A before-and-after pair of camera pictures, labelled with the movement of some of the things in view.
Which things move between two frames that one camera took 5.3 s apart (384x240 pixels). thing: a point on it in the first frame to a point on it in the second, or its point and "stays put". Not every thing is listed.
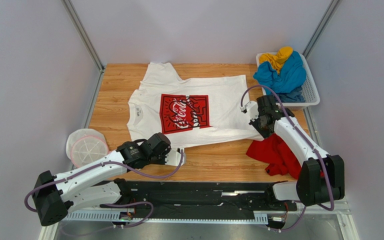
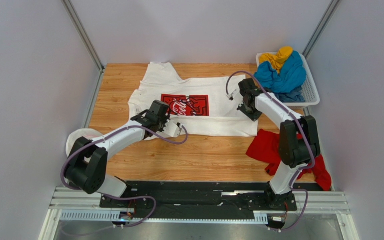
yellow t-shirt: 277,59 stays put
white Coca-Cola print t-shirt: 189,111 stays put
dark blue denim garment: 294,96 stays put
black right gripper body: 258,124 to 248,112
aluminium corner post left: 86,42 stays put
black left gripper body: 158,159 to 162,123
